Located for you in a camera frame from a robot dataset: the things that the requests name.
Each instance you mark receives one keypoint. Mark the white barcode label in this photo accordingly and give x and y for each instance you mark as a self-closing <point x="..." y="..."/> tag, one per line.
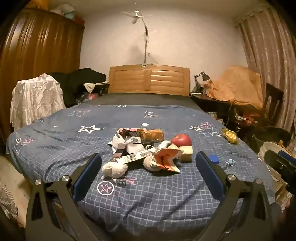
<point x="136" y="156"/>

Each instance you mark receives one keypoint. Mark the dark wooden chair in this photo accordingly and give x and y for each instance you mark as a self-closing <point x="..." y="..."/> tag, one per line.
<point x="274" y="97"/>

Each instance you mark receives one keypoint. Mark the metal clip-on holder arm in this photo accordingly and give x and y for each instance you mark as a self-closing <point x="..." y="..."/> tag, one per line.
<point x="145" y="39"/>

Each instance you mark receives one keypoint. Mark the white ceiling fan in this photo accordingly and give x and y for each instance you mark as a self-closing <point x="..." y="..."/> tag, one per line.
<point x="137" y="14"/>

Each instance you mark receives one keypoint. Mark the checkered cloth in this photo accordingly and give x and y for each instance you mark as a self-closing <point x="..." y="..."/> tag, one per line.
<point x="8" y="201"/>

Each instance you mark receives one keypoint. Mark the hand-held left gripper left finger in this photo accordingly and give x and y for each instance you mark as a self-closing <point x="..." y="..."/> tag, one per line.
<point x="86" y="177"/>

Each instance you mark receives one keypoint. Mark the beige cloth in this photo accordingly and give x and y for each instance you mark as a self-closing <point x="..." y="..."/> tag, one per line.
<point x="91" y="85"/>

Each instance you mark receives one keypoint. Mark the white crumpled cloth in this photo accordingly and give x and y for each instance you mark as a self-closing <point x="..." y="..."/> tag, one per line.
<point x="37" y="99"/>

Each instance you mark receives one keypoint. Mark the black clothes pile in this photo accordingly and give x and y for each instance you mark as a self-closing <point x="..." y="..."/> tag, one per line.
<point x="76" y="81"/>

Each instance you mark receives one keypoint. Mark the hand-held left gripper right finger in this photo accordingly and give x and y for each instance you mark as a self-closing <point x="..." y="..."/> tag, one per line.
<point x="209" y="177"/>

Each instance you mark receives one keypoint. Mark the white plush toy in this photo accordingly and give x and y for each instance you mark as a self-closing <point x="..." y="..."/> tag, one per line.
<point x="114" y="170"/>

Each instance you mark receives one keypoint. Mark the black desk lamp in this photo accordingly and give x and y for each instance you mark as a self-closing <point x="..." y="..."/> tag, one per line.
<point x="203" y="76"/>

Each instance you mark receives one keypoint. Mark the blue star printed blanket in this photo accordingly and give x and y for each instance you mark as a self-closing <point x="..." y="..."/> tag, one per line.
<point x="69" y="143"/>

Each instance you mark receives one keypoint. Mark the dark wooden desk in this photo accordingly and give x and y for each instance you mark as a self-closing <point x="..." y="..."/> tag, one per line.
<point x="217" y="104"/>

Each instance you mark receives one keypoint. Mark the patterned beige curtain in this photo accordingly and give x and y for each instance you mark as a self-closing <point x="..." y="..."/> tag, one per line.
<point x="270" y="58"/>

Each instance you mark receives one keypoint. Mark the blue bottle cap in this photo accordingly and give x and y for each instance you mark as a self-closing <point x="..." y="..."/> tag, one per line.
<point x="214" y="159"/>

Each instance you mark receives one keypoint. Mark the orange white torn wrapper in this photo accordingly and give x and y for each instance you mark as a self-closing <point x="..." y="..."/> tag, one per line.
<point x="167" y="160"/>

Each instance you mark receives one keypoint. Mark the wooden headboard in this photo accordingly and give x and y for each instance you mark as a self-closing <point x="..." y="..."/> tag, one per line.
<point x="148" y="80"/>

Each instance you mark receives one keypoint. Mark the pale storage bags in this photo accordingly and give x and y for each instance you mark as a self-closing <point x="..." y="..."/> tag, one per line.
<point x="67" y="12"/>

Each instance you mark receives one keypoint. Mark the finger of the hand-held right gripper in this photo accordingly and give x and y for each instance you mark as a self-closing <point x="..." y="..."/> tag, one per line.
<point x="272" y="160"/>

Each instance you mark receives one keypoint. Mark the white plastic bucket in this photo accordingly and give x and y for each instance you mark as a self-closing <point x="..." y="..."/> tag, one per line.
<point x="266" y="150"/>

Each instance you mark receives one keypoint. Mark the white crumpled packet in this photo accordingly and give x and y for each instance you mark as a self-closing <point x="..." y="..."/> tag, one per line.
<point x="121" y="144"/>

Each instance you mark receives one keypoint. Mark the red apple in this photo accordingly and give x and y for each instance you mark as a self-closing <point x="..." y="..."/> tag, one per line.
<point x="182" y="139"/>

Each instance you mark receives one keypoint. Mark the yellow sponge block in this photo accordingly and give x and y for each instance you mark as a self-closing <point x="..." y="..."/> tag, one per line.
<point x="186" y="153"/>

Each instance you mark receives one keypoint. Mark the crinkled silver foil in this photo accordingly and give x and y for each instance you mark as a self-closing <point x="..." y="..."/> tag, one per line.
<point x="283" y="197"/>

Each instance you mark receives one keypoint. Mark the orange cover cloth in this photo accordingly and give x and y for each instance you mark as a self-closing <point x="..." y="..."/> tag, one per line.
<point x="238" y="85"/>

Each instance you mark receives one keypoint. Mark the black trash bin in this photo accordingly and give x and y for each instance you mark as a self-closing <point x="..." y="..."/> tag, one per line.
<point x="270" y="135"/>

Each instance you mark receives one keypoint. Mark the small metal binder clip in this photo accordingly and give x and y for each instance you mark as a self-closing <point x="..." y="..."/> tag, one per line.
<point x="121" y="182"/>

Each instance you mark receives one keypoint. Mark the brown wooden wardrobe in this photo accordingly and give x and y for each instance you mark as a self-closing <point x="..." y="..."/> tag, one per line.
<point x="39" y="51"/>

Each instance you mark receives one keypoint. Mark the brown bread packet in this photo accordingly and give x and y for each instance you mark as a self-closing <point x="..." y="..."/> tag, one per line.
<point x="152" y="135"/>

